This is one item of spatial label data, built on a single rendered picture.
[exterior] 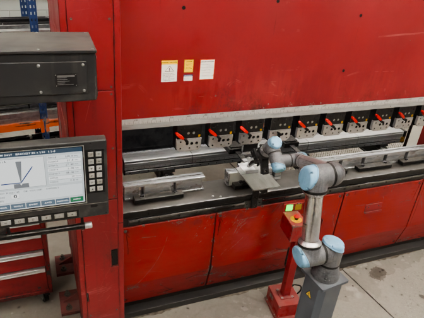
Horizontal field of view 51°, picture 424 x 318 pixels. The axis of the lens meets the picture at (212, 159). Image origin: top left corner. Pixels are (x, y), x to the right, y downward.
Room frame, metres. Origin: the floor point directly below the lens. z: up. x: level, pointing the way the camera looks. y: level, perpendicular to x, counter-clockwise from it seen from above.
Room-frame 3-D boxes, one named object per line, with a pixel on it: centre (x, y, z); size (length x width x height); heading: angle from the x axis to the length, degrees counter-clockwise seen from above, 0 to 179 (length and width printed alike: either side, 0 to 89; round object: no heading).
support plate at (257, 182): (2.36, -0.29, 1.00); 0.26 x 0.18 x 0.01; 24
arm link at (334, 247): (1.80, -0.65, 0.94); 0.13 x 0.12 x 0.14; 113
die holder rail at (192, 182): (2.28, 0.27, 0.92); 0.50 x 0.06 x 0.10; 114
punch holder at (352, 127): (2.81, -0.94, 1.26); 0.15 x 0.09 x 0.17; 114
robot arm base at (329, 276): (1.80, -0.66, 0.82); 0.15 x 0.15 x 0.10
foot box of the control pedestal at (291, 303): (2.26, -0.61, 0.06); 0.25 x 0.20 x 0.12; 18
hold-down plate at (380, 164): (2.85, -1.17, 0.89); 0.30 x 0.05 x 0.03; 114
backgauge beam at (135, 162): (2.93, -0.48, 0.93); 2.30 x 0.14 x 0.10; 114
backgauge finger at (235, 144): (2.65, -0.17, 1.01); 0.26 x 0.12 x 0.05; 24
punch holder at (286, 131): (2.57, -0.39, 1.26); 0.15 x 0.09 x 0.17; 114
